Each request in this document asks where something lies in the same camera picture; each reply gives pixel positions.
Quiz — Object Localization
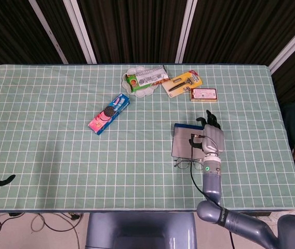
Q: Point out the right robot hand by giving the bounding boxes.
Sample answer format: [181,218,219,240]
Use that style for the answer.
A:
[189,109,225,158]

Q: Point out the blue glasses case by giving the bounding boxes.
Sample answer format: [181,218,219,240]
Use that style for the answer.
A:
[171,123,208,158]

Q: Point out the eyeglasses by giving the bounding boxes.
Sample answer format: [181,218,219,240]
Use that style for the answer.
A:
[173,157,205,170]

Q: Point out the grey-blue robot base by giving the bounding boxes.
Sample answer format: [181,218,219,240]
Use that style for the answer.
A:
[85,212,197,249]

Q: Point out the red yellow small box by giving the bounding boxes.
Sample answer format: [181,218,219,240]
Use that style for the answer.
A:
[190,87,219,102]

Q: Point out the razor blister pack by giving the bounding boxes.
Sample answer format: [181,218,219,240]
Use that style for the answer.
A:
[161,70,204,99]

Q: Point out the green checkered tablecloth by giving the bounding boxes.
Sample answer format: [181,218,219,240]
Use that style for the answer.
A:
[0,64,295,212]

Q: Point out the white flower-shaped plate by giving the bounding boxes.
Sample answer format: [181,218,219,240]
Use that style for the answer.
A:
[122,66,158,98]

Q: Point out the green white snack packet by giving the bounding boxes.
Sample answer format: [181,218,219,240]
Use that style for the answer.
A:
[125,65,169,93]

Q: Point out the blue pink cookie box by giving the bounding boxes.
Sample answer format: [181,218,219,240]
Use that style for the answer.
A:
[87,93,131,135]

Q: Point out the dark brown curtain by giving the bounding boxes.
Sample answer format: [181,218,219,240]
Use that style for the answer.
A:
[0,0,295,109]

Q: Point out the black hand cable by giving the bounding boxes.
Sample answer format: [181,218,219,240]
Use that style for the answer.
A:
[190,133,234,249]

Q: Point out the white frame post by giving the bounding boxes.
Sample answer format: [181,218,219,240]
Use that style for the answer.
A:
[63,0,97,64]
[269,15,295,75]
[175,0,197,64]
[29,0,69,64]

